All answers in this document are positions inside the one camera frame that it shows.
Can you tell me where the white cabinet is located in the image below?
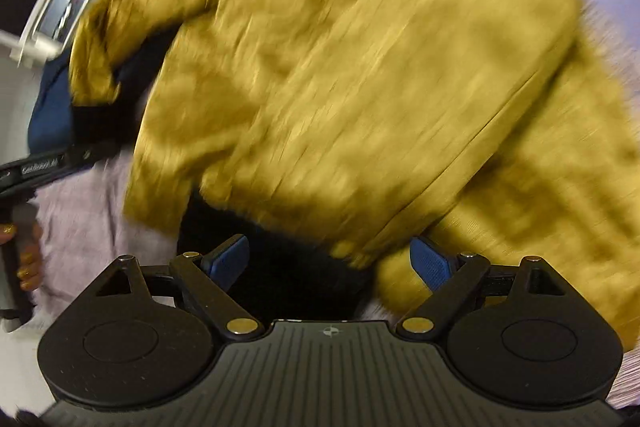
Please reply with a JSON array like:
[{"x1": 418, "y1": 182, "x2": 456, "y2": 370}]
[{"x1": 0, "y1": 0, "x2": 93, "y2": 64}]

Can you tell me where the person's left hand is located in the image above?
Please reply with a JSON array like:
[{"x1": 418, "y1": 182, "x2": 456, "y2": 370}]
[{"x1": 0, "y1": 219, "x2": 45, "y2": 294}]

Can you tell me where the blue duvet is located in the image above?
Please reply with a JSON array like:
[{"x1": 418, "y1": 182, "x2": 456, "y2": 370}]
[{"x1": 27, "y1": 0, "x2": 173, "y2": 154}]

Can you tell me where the lilac knit blanket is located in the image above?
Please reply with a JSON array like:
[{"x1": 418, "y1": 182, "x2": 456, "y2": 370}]
[{"x1": 20, "y1": 0, "x2": 640, "y2": 408}]

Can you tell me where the yellow jacket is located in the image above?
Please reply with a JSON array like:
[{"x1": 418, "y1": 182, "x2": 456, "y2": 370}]
[{"x1": 69, "y1": 0, "x2": 640, "y2": 350}]

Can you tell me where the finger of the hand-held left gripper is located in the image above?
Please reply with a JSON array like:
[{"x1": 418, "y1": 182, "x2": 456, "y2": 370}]
[{"x1": 60, "y1": 140, "x2": 123, "y2": 172}]

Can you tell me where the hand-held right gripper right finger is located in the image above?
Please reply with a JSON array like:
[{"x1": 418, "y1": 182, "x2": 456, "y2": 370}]
[{"x1": 396, "y1": 236, "x2": 568, "y2": 338}]

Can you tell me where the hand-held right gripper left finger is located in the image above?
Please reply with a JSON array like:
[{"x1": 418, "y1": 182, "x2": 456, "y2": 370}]
[{"x1": 94, "y1": 234, "x2": 266, "y2": 341}]

